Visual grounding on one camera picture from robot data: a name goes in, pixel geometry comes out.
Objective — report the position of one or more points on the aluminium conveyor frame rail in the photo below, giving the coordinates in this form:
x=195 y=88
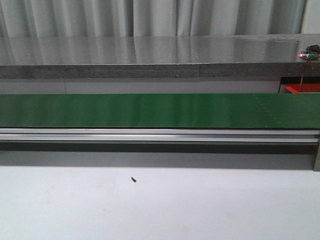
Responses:
x=247 y=149

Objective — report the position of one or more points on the grey stone counter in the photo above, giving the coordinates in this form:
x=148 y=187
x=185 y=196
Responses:
x=271 y=55

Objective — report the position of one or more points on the circuit board with red LED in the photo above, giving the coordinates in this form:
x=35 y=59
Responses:
x=311 y=52

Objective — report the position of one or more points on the red plastic tray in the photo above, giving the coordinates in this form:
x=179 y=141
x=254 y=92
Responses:
x=304 y=88

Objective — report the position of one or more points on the green conveyor belt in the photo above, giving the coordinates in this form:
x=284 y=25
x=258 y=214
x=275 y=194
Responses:
x=162 y=110

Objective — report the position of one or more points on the grey curtain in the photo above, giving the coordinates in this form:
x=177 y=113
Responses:
x=149 y=18

